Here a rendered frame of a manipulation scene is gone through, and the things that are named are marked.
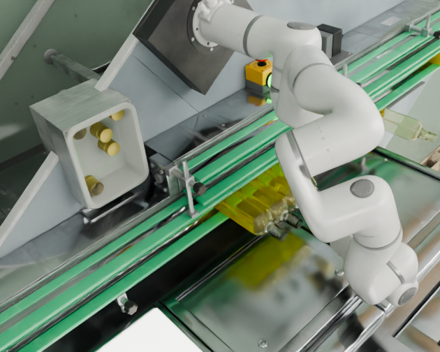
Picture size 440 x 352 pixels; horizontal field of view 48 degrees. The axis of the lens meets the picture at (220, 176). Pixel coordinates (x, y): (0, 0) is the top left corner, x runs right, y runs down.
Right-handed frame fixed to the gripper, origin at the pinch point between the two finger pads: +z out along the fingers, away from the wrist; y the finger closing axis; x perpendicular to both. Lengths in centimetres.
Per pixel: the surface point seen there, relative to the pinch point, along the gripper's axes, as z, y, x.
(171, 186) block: 21.1, 8.6, 31.1
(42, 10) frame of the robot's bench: 89, 35, 41
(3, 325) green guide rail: 6, 2, 76
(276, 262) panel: 2.9, -13.1, 12.0
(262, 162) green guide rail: 20.4, 6.1, 5.2
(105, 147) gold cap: 26, 22, 44
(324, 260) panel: -3.2, -12.8, 1.1
